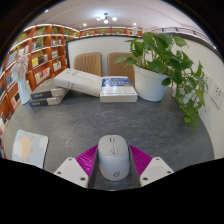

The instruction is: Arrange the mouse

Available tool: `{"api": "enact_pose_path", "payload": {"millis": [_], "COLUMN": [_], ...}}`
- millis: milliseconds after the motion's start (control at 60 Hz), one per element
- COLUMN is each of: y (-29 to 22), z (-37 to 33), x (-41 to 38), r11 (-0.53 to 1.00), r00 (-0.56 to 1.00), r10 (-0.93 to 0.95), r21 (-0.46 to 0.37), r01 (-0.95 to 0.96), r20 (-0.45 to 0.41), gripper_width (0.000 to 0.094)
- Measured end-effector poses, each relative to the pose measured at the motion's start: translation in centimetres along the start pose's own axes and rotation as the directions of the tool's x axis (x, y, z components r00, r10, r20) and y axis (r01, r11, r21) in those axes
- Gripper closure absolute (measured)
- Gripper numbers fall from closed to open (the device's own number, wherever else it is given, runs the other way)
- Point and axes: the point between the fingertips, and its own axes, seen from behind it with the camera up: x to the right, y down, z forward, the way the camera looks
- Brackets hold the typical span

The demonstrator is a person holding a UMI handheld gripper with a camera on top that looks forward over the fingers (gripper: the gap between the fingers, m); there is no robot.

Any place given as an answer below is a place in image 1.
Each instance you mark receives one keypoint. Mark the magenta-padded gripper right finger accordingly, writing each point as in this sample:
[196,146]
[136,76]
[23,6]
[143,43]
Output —
[155,170]

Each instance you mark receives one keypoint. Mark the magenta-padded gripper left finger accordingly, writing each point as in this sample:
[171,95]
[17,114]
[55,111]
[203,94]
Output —
[71,170]

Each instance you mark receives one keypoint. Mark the white computer mouse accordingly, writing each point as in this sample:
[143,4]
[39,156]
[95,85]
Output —
[113,160]

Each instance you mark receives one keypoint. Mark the sun-print pastel mouse pad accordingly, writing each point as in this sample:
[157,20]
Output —
[30,148]

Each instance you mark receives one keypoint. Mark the green plant in white pot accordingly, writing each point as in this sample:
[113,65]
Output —
[150,83]

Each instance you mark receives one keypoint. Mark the blue and white book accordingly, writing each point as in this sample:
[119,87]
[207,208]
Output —
[118,90]

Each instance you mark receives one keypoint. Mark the large white book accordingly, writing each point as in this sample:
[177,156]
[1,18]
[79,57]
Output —
[78,81]

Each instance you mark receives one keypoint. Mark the tan upholstered chair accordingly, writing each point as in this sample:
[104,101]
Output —
[87,63]
[116,68]

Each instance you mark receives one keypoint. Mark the orange wooden shelf unit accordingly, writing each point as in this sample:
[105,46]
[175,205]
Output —
[40,53]

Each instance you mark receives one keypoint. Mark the recessed ceiling lights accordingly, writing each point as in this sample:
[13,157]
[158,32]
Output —
[84,24]

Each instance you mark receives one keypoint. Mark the globe ceiling lamp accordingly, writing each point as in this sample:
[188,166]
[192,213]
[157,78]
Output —
[106,19]

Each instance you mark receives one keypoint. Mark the white wall socket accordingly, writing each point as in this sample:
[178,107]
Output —
[218,95]
[207,81]

